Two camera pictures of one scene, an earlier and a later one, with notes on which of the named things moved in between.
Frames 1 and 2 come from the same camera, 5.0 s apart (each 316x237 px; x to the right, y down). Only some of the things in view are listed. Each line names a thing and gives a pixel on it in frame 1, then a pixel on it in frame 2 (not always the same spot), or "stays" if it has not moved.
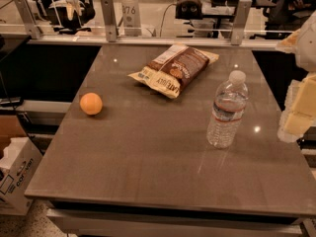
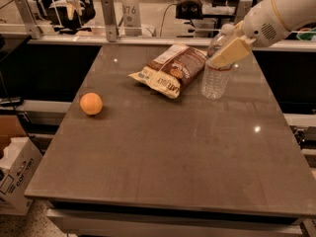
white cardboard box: x=19 y=159 stays
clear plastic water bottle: x=228 y=109 to x=218 y=83
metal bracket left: x=28 y=16 stays
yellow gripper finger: x=300 y=110 to x=232 y=52
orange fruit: x=91 y=104 stays
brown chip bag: x=175 y=69 stays
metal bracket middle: x=110 y=18 stays
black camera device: x=189 y=9 stays
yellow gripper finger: x=289 y=43 to x=239 y=25
